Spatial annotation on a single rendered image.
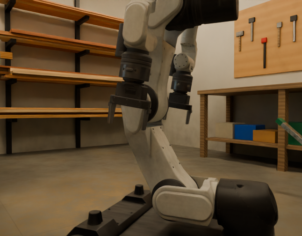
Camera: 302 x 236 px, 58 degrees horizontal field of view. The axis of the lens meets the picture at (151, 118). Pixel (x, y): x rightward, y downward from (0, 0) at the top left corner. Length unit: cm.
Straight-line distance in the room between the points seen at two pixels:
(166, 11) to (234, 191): 61
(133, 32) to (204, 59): 367
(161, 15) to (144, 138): 41
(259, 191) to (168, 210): 29
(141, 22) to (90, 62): 399
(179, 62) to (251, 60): 277
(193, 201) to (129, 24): 56
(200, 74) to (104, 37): 178
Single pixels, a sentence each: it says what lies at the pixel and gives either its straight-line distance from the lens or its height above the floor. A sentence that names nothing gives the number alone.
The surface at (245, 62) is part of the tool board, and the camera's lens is 393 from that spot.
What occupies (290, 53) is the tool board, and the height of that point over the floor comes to 126.
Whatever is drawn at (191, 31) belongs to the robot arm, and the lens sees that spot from 121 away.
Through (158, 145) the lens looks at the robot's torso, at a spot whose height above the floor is 46.
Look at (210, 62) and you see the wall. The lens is 432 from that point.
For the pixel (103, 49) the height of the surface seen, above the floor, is 152.
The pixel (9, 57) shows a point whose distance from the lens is 189.
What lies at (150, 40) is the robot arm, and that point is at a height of 78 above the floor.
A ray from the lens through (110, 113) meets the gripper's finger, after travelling 81.
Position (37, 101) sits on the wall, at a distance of 436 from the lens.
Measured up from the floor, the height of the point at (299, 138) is 40.
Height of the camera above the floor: 58
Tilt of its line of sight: 1 degrees down
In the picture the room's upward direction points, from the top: straight up
